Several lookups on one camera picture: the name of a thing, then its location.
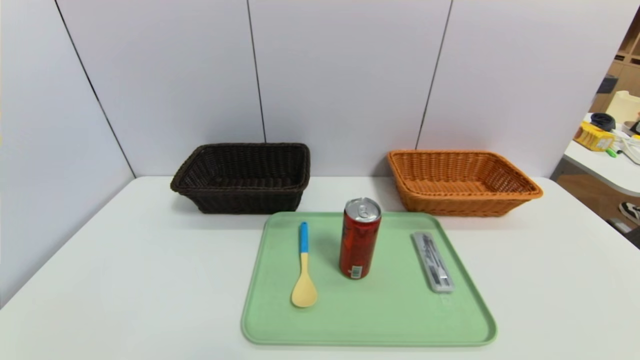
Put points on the cream plastic container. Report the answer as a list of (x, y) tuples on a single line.
[(625, 106)]

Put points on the green marker pen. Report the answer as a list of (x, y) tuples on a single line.
[(611, 152)]

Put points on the red soda can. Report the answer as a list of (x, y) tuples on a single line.
[(359, 245)]

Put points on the dark brown wicker basket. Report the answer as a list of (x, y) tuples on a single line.
[(240, 200)]

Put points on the clear grey cutlery case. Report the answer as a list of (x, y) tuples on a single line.
[(434, 262)]

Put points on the orange wicker basket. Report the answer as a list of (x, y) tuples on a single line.
[(450, 202)]

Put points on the yellow carton box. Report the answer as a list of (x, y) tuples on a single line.
[(592, 137)]

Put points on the wooden shelf unit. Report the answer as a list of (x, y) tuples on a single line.
[(627, 70)]

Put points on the dark grey box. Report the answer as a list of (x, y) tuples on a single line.
[(607, 84)]

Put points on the black tape roll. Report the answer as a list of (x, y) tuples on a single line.
[(602, 121)]

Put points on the black and white shoe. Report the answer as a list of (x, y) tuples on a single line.
[(631, 211)]

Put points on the light green plastic tray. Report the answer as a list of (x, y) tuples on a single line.
[(380, 315)]

